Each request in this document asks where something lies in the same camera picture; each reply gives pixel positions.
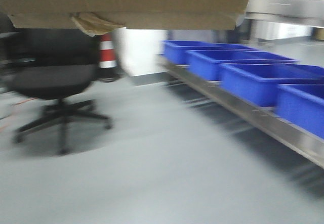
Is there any black swivel office chair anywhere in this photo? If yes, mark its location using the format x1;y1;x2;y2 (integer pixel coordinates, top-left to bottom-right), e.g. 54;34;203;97
10;29;112;155

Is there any large plain cardboard box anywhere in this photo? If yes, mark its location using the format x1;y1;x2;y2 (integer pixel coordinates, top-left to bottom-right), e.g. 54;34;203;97
1;0;249;34

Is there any blue plastic bin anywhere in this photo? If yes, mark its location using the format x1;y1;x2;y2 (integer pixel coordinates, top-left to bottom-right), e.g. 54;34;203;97
220;63;323;107
161;40;259;65
186;50;298;81
275;84;323;138

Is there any orange white traffic cone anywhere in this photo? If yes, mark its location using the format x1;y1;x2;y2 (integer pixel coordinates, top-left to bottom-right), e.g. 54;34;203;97
99;33;117;69

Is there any stainless steel shelf rail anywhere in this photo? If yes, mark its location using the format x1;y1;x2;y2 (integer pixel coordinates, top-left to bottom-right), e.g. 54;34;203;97
157;55;323;168

